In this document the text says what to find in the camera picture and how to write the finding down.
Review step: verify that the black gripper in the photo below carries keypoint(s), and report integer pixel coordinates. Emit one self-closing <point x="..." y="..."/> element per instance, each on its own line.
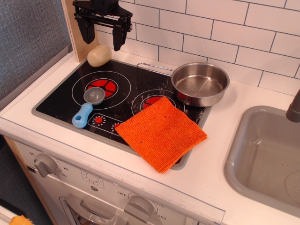
<point x="106" y="13"/>

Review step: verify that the stainless steel pot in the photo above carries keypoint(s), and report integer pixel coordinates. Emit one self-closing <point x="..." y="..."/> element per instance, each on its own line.
<point x="196" y="84"/>

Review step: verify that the orange knitted cloth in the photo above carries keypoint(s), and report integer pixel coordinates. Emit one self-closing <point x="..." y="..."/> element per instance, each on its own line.
<point x="161" y="134"/>

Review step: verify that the beige toy potato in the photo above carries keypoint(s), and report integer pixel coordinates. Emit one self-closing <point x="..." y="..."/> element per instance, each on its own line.
<point x="99" y="56"/>

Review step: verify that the blue grey measuring scoop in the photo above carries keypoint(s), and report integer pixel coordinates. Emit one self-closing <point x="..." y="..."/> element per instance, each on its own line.
<point x="93" y="96"/>

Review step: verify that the grey left oven knob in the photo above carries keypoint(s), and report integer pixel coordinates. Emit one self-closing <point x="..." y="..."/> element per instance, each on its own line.
<point x="45" y="165"/>

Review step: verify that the grey oven knob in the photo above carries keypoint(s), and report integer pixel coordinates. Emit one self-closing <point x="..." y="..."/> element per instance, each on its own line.
<point x="139" y="208"/>
<point x="45" y="165"/>

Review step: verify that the white toy oven front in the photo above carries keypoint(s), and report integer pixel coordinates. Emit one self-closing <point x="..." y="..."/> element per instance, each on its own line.
<point x="74" y="196"/>

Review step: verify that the grey right oven knob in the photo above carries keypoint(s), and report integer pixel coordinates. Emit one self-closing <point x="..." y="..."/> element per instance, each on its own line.
<point x="139" y="208"/>

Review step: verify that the orange object at corner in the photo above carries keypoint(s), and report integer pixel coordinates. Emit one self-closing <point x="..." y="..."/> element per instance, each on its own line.
<point x="20" y="220"/>

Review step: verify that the grey faucet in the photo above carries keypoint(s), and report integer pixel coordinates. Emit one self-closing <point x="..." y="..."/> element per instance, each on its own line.
<point x="293" y="112"/>

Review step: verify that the grey sink basin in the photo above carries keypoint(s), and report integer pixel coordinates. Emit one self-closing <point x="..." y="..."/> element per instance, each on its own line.
<point x="263" y="163"/>

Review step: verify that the wooden side post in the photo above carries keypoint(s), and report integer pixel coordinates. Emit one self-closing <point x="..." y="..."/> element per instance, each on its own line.
<point x="80" y="48"/>

